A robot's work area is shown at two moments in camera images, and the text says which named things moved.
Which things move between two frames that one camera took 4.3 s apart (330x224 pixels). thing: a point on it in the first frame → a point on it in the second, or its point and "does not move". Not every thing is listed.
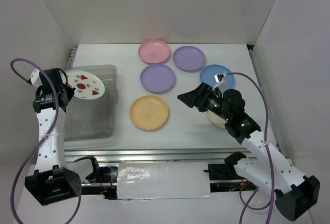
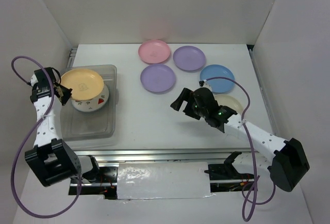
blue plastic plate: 207,76 does not move
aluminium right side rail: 271,122 does not move
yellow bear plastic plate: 149,112 → 86,84
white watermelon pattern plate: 87,85 → 92,105
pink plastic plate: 154,51 does not move
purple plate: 158,78 does not move
